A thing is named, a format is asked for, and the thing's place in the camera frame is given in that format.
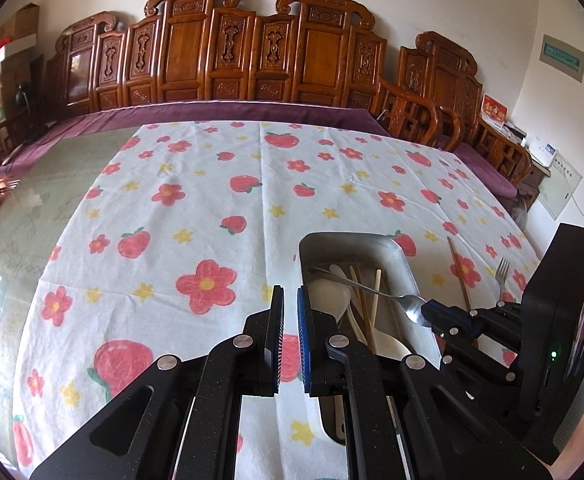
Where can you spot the green white wall panel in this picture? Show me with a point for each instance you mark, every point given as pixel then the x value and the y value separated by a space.
pixel 564 57

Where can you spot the stainless steel tray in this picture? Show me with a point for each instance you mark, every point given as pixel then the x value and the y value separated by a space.
pixel 406 265

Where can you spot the carved wooden armchair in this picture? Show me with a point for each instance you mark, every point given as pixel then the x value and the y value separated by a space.
pixel 441 80

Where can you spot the white wall box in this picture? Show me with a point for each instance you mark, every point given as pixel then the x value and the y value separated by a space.
pixel 564 180

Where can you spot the long purple seat cushion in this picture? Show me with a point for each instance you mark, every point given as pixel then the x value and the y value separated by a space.
pixel 197 112

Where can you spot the white ceramic spoon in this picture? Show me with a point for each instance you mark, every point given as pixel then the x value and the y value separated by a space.
pixel 328 297

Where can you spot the purple armchair cushion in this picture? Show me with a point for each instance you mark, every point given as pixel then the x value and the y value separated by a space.
pixel 486 167

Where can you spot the strawberry flower printed tablecloth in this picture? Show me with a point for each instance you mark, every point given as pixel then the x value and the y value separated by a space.
pixel 197 210

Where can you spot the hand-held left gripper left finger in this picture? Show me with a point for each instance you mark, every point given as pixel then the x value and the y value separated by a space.
pixel 278 340

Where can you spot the small metal spoon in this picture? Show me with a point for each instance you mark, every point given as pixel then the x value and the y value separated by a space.
pixel 414 309

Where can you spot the light wooden chopstick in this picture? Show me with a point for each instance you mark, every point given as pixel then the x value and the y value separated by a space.
pixel 374 300
pixel 460 275

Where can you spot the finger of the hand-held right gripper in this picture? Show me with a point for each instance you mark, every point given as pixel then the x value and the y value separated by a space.
pixel 476 355
pixel 446 312

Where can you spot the dark brown chopstick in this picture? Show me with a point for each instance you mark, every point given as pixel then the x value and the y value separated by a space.
pixel 364 310
pixel 355 285

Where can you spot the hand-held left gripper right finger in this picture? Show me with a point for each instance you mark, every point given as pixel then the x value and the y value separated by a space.
pixel 303 340

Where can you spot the cardboard boxes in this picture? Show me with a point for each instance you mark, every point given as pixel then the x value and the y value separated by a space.
pixel 17 30

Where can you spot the carved wooden long sofa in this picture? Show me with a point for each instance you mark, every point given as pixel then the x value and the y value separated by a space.
pixel 222 50

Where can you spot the red desk calendar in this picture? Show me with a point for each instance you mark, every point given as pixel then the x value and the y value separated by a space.
pixel 494 110

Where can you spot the metal fork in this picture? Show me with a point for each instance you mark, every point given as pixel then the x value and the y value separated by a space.
pixel 501 272

